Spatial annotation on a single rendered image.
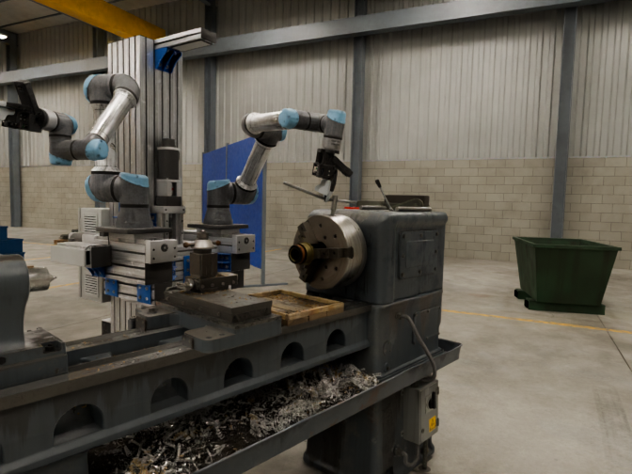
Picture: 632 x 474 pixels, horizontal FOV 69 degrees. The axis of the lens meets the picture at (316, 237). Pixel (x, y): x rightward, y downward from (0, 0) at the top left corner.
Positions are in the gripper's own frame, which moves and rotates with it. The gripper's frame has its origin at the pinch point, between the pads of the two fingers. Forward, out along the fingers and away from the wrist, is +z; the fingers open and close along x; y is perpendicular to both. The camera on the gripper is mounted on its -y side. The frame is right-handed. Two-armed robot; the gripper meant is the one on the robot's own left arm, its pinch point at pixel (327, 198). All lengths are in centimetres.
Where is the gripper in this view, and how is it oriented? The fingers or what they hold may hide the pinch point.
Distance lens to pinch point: 189.4
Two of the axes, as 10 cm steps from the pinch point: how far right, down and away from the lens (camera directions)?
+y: -9.2, -0.7, -4.0
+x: 3.7, 2.5, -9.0
